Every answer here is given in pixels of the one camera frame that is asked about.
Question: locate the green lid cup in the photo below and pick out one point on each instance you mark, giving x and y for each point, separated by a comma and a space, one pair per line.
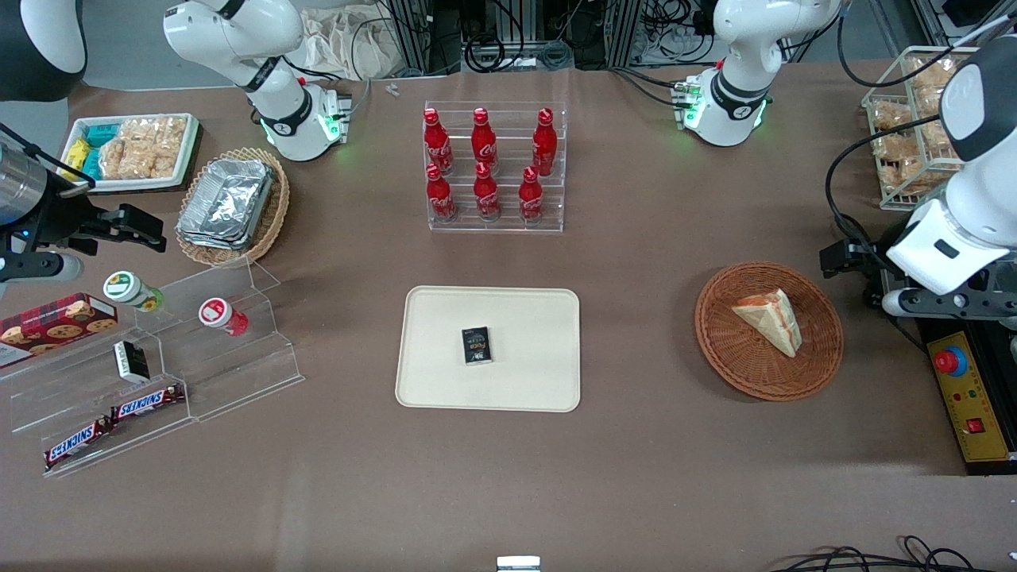
127, 288

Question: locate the stack of foil trays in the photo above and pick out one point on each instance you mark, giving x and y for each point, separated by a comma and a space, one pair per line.
226, 202

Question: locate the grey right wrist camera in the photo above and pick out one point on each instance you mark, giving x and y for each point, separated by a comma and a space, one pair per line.
40, 266

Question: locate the rice cracker bag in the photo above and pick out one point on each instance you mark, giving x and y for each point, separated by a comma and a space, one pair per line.
933, 83
906, 163
143, 147
891, 116

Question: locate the tan oval wicker basket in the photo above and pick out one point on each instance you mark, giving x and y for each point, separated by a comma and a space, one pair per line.
274, 214

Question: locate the red emergency stop button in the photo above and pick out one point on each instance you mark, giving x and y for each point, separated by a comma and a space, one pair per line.
950, 361

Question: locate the clear acrylic bottle rack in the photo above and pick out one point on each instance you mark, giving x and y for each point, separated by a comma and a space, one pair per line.
508, 214

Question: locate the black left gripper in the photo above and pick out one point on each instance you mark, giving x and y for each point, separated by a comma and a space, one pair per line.
868, 256

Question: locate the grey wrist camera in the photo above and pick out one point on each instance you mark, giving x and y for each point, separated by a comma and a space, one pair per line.
945, 303
40, 266

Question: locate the red cookie box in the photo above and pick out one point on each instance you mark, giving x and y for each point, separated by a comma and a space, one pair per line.
56, 326

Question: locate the triangle sandwich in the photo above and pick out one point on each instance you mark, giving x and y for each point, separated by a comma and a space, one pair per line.
771, 318

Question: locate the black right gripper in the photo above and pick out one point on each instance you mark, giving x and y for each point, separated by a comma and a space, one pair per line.
65, 220

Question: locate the black tissue pack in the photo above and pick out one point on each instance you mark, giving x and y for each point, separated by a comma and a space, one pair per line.
477, 346

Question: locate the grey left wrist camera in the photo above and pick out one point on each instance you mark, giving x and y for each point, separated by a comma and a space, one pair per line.
945, 303

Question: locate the cream plastic tray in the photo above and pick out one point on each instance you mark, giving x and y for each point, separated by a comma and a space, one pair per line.
524, 381

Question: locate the yellow black control box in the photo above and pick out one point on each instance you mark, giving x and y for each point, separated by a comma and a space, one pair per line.
973, 397

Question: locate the teal snack packet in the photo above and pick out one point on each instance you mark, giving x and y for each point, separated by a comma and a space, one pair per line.
102, 133
91, 164

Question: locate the brown round wicker basket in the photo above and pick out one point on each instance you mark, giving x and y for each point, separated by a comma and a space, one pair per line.
739, 357

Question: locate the small black white box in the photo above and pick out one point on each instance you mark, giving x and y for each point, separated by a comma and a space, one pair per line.
131, 361

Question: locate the snickers bar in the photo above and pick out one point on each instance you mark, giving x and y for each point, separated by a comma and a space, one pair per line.
147, 402
75, 443

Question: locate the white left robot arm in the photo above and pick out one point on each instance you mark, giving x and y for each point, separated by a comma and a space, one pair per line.
743, 87

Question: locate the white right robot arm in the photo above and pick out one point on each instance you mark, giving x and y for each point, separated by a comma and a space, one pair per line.
278, 95

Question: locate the white rectangular snack tray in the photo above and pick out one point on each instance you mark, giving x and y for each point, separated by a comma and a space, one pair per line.
191, 151

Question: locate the small white metal piece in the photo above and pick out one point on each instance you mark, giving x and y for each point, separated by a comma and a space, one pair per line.
518, 564

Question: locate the red cola bottle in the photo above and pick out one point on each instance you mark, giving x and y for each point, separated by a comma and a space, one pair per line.
440, 199
483, 143
544, 147
531, 200
438, 147
486, 197

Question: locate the beige cloth bag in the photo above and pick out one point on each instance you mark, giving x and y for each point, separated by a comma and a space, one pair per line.
349, 44

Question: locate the red lid cup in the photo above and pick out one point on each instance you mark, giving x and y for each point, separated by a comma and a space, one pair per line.
221, 314

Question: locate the yellow snack packet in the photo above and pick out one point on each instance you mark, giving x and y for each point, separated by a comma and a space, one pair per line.
75, 155

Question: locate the clear acrylic step shelf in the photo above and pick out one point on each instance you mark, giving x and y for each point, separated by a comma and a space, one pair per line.
238, 373

